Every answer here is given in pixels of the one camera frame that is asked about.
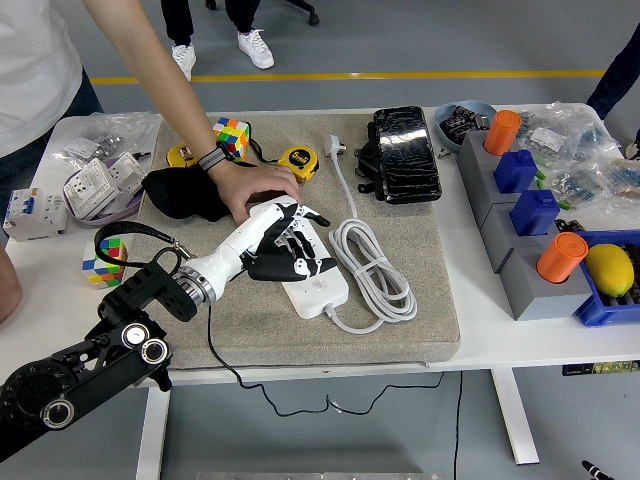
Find person's left hand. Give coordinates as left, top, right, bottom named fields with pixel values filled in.
left=212, top=160, right=303, bottom=224

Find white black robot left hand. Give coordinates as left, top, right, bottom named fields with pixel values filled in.
left=192, top=201, right=342, bottom=296

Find thin black plug cord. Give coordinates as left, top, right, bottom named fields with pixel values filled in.
left=206, top=303, right=446, bottom=417

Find white power strip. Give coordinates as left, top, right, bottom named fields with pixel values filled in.
left=248, top=196, right=350, bottom=319

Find black wrist watch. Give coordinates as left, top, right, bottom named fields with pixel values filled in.
left=197, top=141, right=236, bottom=172

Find large colourful puzzle cube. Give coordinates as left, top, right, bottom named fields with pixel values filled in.
left=213, top=116, right=251, bottom=162

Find black cloth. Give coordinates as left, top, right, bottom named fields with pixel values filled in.
left=141, top=167, right=234, bottom=223

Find small yellow tape measure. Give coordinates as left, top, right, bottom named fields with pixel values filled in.
left=166, top=143, right=199, bottom=169

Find white table leg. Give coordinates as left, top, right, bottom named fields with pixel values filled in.
left=135, top=387, right=171, bottom=480
left=489, top=368, right=541, bottom=466

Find black yellow label strip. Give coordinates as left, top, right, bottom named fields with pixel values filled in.
left=561, top=358, right=640, bottom=376

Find black plastic holder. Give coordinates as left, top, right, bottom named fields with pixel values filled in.
left=353, top=121, right=386, bottom=194

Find small colourful puzzle cube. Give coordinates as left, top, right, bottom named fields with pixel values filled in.
left=82, top=238, right=130, bottom=291

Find purple tray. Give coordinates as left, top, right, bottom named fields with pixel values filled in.
left=64, top=154, right=146, bottom=222

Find glossy black cracked case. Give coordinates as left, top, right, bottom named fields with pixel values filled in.
left=373, top=104, right=445, bottom=204

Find blue plastic bin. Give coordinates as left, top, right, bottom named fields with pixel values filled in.
left=572, top=228, right=640, bottom=329

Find clear bag with metal parts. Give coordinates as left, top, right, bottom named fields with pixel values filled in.
left=52, top=110, right=162, bottom=164

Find grey-brown mat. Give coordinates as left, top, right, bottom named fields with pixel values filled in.
left=108, top=112, right=462, bottom=372

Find grey block holder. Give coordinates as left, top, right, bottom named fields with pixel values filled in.
left=469, top=169, right=526, bottom=230
left=457, top=130, right=503, bottom=194
left=483, top=202, right=556, bottom=275
left=499, top=244, right=597, bottom=322

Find person in white shoes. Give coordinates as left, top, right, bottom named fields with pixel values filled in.
left=160, top=0, right=276, bottom=84

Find light blue bowl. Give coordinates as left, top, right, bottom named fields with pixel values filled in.
left=433, top=99, right=497, bottom=154

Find yellow lemon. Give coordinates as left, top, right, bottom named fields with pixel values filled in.
left=584, top=243, right=636, bottom=296

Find white circuit breaker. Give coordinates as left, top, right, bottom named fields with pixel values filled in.
left=2, top=187, right=69, bottom=242

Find black capacitors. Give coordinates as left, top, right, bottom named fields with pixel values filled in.
left=442, top=104, right=494, bottom=139

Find orange cylinder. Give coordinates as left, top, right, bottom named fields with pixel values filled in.
left=482, top=109, right=523, bottom=156
left=536, top=231, right=589, bottom=285

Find blue block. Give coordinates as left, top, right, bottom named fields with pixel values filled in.
left=493, top=148, right=540, bottom=194
left=510, top=188, right=561, bottom=237

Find clear bag with blue parts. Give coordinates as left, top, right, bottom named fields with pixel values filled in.
left=549, top=164, right=609, bottom=209

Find clear bag with brown parts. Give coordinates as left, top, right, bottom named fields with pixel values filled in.
left=597, top=157, right=640, bottom=214

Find clear bag with white label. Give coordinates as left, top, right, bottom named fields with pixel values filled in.
left=519, top=102, right=624, bottom=161

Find person in dark trousers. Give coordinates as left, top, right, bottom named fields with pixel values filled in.
left=585, top=42, right=640, bottom=121

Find yellow tape measure with strap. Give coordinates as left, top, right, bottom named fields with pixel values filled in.
left=244, top=121, right=320, bottom=182

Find white power strip cable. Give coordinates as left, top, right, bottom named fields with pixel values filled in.
left=323, top=132, right=419, bottom=335

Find small white wall socket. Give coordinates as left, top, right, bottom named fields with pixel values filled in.
left=107, top=151, right=149, bottom=192

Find black hanging cable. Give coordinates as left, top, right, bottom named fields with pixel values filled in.
left=452, top=372, right=464, bottom=480

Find large white wall socket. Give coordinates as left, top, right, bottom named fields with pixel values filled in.
left=63, top=157, right=121, bottom=220

